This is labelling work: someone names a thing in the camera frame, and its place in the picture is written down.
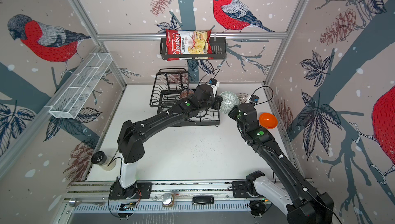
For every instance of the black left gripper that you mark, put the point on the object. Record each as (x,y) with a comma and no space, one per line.
(218,99)

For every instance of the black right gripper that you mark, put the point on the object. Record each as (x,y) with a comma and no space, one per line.
(235,111)

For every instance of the green grey patterned bowl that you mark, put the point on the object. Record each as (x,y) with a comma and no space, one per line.
(230,100)

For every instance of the orange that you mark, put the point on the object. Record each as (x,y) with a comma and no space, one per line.
(185,93)

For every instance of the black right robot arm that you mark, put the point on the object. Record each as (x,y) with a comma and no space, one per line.
(297,199)

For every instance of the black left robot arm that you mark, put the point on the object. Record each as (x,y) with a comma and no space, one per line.
(133,135)

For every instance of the white brown patterned bowl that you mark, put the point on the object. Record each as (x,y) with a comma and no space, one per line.
(243,97)

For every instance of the orange plastic bowl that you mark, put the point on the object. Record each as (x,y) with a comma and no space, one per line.
(268,120)

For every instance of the red cassava chips bag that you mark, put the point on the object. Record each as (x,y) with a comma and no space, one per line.
(179,43)

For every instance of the black remote fob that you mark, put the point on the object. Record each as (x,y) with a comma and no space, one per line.
(202,200)

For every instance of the silver bell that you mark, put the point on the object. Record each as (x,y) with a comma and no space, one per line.
(168,200)

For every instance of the black white round object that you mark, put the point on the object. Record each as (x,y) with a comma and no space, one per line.
(103,161)

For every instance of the metal ladle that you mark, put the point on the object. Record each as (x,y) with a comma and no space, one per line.
(74,202)

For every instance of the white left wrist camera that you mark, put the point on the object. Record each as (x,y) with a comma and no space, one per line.
(214,84)

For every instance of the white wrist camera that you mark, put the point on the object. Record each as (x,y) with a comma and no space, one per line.
(214,84)
(254,99)

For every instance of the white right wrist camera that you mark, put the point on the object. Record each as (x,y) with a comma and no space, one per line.
(254,99)

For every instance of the black wire dish rack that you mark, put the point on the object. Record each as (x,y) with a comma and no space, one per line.
(168,84)

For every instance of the black wall shelf basket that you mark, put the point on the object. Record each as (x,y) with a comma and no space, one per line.
(217,44)

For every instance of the white wire wall basket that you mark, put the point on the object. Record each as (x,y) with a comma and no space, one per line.
(72,100)

